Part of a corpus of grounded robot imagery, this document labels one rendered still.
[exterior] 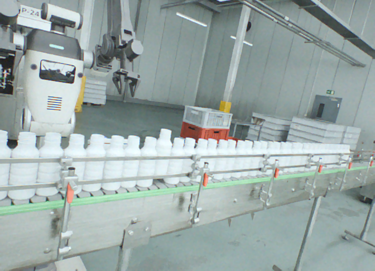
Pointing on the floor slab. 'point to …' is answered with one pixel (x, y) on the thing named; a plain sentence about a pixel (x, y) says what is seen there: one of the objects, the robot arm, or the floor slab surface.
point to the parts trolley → (244, 126)
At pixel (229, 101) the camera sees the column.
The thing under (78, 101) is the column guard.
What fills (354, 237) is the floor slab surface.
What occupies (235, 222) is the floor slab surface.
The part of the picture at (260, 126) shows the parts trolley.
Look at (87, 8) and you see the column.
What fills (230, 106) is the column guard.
